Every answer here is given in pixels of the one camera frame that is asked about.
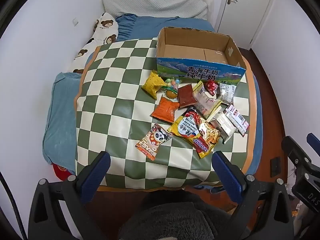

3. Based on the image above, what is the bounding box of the white printed snack packet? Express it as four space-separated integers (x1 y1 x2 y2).
216 82 237 103

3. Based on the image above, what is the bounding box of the yellow instant noodle packet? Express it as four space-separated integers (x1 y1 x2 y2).
167 107 222 159

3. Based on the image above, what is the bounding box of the red bear print cloth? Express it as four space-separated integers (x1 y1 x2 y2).
51 164 75 182

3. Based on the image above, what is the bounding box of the white red-label snack packet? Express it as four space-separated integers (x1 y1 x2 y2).
223 104 250 137

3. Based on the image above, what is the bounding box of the dark red sauce packet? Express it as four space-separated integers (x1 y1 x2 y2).
177 84 199 108

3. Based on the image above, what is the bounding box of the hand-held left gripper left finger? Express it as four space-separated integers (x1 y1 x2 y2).
28 151 112 240

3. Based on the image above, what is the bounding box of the blue bedsheet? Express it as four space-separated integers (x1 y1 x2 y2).
115 14 263 175

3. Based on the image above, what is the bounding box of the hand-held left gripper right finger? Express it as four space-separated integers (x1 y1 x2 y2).
211 151 294 240

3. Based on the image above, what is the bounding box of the bear print pillow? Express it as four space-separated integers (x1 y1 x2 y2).
67 12 119 74

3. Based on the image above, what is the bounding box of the black rectangular plate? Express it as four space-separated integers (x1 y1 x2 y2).
271 157 281 178

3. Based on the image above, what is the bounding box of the black cable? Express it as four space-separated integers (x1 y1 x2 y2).
0 172 28 240

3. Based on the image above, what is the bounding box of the yellow snack packet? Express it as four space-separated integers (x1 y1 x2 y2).
141 69 167 100

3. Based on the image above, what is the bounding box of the colourful candy bag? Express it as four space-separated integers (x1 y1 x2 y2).
162 78 181 92

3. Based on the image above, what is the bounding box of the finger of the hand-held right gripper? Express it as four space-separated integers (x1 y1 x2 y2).
281 135 313 167
306 132 320 155

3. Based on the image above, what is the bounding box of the panda print snack packet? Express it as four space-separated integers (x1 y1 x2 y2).
135 123 173 161

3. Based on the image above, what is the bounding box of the orange snack packet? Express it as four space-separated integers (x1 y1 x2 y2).
151 96 180 123

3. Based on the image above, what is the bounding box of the clear yellow-edged snack packet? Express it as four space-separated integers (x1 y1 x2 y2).
191 80 223 119

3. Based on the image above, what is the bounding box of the grey fleece clothing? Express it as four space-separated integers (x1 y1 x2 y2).
117 189 237 240

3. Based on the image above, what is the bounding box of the red spotted snack packet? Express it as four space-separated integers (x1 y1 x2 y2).
203 79 218 96

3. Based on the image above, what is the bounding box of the printed cardboard box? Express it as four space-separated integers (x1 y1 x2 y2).
155 27 247 84

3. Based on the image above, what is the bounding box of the green checkered mat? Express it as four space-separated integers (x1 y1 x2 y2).
74 39 258 189

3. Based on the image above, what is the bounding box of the grey-white pillow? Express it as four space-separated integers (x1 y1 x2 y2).
101 0 214 22

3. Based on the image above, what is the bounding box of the beige snack packet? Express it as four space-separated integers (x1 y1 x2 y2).
207 110 238 144

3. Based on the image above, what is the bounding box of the white door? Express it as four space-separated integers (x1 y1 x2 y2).
216 0 278 49

